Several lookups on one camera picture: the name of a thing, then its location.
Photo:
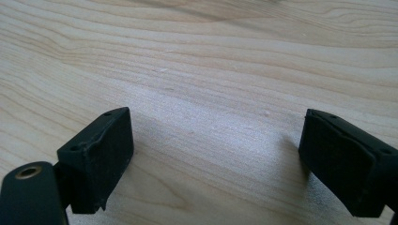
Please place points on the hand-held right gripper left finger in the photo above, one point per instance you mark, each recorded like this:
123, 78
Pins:
97, 162

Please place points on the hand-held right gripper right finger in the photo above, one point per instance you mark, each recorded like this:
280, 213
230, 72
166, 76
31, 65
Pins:
341, 162

